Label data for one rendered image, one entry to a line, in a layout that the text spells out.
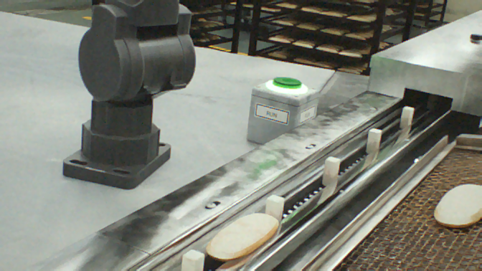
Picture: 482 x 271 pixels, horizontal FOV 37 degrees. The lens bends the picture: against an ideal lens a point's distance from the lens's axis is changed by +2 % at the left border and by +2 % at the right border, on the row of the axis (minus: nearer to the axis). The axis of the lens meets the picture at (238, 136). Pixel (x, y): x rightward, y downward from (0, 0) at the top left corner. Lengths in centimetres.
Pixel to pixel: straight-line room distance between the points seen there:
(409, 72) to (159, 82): 47
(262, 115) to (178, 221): 35
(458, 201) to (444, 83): 48
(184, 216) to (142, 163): 19
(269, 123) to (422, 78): 28
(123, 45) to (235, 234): 24
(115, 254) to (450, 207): 27
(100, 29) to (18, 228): 21
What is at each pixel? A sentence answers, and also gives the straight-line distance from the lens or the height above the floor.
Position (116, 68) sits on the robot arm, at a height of 95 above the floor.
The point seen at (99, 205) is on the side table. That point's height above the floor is 82.
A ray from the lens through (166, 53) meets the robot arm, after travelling 75.
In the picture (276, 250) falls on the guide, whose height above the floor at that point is 86.
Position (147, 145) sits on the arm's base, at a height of 86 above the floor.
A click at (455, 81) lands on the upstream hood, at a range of 109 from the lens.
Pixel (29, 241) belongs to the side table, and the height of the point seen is 82.
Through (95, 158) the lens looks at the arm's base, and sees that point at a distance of 80.
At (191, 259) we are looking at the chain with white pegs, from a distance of 54.
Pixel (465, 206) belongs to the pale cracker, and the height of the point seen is 91.
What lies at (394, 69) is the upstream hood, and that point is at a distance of 111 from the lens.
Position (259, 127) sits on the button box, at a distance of 94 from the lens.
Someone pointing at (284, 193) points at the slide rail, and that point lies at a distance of 73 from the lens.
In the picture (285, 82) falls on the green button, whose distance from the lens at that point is 93.
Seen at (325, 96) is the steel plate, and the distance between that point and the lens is 123.
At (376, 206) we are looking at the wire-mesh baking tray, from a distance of 62.
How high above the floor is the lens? 114
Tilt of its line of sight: 19 degrees down
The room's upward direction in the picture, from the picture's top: 7 degrees clockwise
